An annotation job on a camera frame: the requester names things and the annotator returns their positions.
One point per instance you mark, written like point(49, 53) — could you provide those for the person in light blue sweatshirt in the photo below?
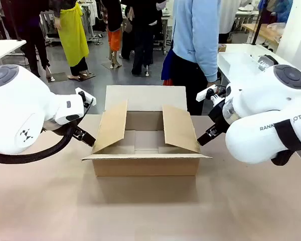
point(195, 37)

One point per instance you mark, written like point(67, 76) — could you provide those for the white table with thin edge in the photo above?
point(2, 49)

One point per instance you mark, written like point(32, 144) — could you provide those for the large white side table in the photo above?
point(240, 49)

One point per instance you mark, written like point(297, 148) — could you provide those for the brown cardboard box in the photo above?
point(145, 164)

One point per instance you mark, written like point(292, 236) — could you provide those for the person in black outfit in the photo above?
point(143, 35)

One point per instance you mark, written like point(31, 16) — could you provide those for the black printed bag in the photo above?
point(266, 62)

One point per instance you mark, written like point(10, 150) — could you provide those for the person in dark clothes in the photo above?
point(32, 37)

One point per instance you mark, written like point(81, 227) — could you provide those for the person's left hand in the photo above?
point(212, 85)

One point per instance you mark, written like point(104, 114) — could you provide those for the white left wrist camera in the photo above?
point(87, 96)

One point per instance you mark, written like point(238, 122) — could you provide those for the wooden background table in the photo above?
point(264, 32)

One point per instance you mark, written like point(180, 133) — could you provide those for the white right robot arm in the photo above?
point(263, 118)

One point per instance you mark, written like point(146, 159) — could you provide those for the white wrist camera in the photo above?
point(87, 96)
point(206, 93)

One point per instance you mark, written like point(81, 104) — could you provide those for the white background workbench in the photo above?
point(244, 14)

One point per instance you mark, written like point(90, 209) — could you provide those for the clear plastic container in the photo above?
point(240, 65)

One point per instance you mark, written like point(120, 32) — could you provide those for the clear plastic bag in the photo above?
point(277, 28)

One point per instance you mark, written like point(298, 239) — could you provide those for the dark mannequin base plate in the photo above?
point(87, 76)
point(57, 76)

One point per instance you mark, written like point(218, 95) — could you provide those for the blue hanging garment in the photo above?
point(284, 10)

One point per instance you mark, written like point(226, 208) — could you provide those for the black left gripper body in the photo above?
point(65, 126)

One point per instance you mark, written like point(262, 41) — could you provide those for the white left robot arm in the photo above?
point(17, 108)

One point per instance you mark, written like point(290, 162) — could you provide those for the mannequin with yellow apron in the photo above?
point(71, 35)

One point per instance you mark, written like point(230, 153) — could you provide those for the mannequin with orange skirt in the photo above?
point(114, 27)

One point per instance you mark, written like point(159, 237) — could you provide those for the black stand pole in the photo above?
point(259, 23)

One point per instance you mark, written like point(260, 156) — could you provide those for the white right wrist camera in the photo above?
point(206, 93)

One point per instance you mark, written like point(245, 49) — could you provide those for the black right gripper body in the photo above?
point(217, 114)

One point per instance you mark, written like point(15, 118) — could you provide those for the person's left forearm blue sleeve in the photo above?
point(209, 62)

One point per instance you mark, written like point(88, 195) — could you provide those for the blue and red cloth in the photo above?
point(167, 67)

